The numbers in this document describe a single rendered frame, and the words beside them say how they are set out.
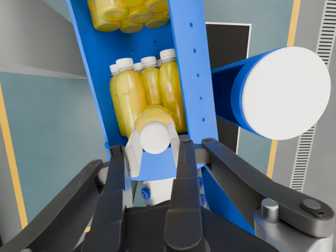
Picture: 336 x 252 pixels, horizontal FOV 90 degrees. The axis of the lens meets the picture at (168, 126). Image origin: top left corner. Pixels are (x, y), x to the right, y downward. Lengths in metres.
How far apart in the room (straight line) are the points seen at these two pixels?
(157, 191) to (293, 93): 0.57
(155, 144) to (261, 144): 1.75
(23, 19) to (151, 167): 0.75
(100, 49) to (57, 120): 1.31
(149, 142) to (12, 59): 0.67
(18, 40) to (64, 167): 1.28
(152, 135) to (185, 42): 0.18
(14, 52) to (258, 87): 0.81
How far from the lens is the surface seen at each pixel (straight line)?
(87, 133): 1.69
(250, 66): 0.59
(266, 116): 0.60
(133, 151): 0.16
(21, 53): 0.85
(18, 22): 0.88
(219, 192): 1.32
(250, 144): 1.87
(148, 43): 0.58
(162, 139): 0.21
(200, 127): 0.33
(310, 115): 0.69
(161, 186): 0.71
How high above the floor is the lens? 1.52
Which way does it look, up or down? 77 degrees down
